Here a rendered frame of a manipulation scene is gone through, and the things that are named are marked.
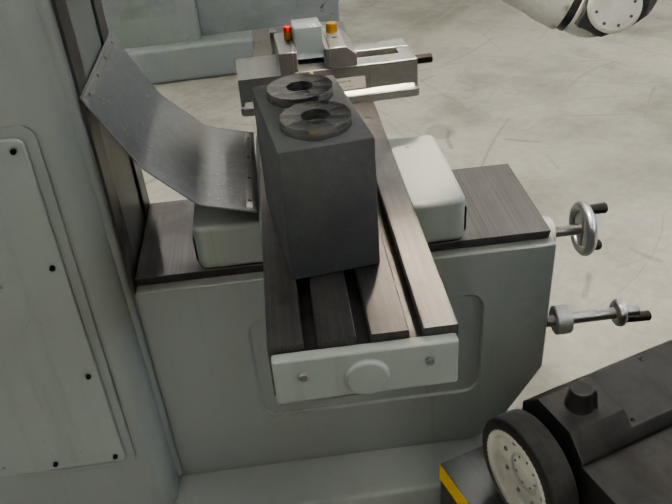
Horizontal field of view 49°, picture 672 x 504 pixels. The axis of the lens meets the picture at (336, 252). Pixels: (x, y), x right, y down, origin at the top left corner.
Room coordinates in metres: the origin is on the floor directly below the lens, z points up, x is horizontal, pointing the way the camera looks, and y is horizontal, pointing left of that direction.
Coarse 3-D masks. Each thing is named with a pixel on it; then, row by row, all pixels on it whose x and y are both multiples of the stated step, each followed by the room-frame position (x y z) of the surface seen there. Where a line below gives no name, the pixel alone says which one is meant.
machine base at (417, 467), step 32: (416, 448) 1.12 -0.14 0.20; (448, 448) 1.11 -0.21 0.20; (192, 480) 1.08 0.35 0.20; (224, 480) 1.07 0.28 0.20; (256, 480) 1.06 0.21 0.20; (288, 480) 1.06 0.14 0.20; (320, 480) 1.05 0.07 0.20; (352, 480) 1.04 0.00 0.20; (384, 480) 1.04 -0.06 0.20; (416, 480) 1.03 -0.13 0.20
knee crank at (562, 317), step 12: (612, 300) 1.18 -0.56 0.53; (552, 312) 1.16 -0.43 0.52; (564, 312) 1.14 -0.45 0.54; (576, 312) 1.16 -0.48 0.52; (588, 312) 1.15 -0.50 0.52; (600, 312) 1.15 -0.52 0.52; (612, 312) 1.15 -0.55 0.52; (624, 312) 1.14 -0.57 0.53; (636, 312) 1.15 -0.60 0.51; (648, 312) 1.16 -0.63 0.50; (552, 324) 1.14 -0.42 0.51; (564, 324) 1.12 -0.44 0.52; (624, 324) 1.14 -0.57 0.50
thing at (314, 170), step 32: (256, 96) 0.97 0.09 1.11; (288, 96) 0.92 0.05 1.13; (320, 96) 0.92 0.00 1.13; (288, 128) 0.83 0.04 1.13; (320, 128) 0.82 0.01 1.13; (352, 128) 0.84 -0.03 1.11; (288, 160) 0.79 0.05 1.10; (320, 160) 0.80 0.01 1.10; (352, 160) 0.80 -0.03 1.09; (288, 192) 0.79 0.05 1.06; (320, 192) 0.80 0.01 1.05; (352, 192) 0.80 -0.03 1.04; (288, 224) 0.79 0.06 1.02; (320, 224) 0.80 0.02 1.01; (352, 224) 0.80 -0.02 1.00; (288, 256) 0.80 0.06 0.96; (320, 256) 0.79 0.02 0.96; (352, 256) 0.80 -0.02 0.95
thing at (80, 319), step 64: (0, 0) 1.05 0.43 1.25; (64, 0) 1.15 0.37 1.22; (0, 64) 1.05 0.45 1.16; (64, 64) 1.08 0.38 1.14; (0, 128) 1.04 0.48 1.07; (64, 128) 1.06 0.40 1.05; (0, 192) 1.03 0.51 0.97; (64, 192) 1.04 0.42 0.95; (128, 192) 1.25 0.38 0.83; (0, 256) 1.02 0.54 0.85; (64, 256) 1.03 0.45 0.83; (128, 256) 1.11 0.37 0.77; (0, 320) 1.02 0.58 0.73; (64, 320) 1.02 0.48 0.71; (128, 320) 1.07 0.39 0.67; (0, 384) 1.01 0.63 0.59; (64, 384) 1.02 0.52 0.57; (128, 384) 1.04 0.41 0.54; (0, 448) 1.00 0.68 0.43; (64, 448) 1.01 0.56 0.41; (128, 448) 1.02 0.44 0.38
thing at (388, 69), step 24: (288, 48) 1.37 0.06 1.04; (360, 48) 1.46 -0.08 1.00; (384, 48) 1.45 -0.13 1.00; (408, 48) 1.44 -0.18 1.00; (240, 72) 1.38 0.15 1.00; (264, 72) 1.37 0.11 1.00; (288, 72) 1.35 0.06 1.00; (336, 72) 1.36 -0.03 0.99; (360, 72) 1.36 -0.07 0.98; (384, 72) 1.37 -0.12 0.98; (408, 72) 1.37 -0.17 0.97; (240, 96) 1.34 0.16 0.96; (360, 96) 1.35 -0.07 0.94; (384, 96) 1.35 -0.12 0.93; (408, 96) 1.36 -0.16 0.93
